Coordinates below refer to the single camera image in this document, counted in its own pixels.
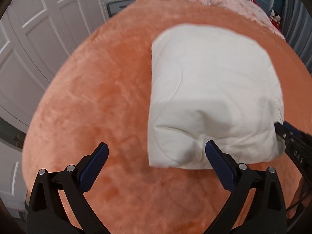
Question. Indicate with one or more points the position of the cream quilted jacket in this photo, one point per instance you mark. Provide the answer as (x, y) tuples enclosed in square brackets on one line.
[(210, 83)]

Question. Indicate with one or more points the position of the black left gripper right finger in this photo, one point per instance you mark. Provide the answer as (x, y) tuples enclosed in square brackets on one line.
[(267, 212)]

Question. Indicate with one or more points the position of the grey curtain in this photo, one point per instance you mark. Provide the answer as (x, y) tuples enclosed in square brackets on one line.
[(296, 28)]

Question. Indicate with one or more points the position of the red plush toys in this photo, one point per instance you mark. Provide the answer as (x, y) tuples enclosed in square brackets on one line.
[(274, 18)]

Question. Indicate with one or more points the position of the white panelled wardrobe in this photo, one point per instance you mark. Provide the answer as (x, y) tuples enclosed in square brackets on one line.
[(37, 37)]

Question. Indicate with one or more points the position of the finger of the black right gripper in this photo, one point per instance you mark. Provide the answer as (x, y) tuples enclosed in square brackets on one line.
[(281, 130), (292, 129)]

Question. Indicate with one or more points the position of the orange plush bed blanket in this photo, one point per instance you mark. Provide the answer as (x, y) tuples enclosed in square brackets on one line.
[(102, 93)]

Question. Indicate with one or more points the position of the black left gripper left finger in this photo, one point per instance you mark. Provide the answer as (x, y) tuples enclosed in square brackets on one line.
[(46, 213)]

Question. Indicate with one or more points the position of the dark grey nightstand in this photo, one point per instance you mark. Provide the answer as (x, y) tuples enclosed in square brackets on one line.
[(115, 7)]

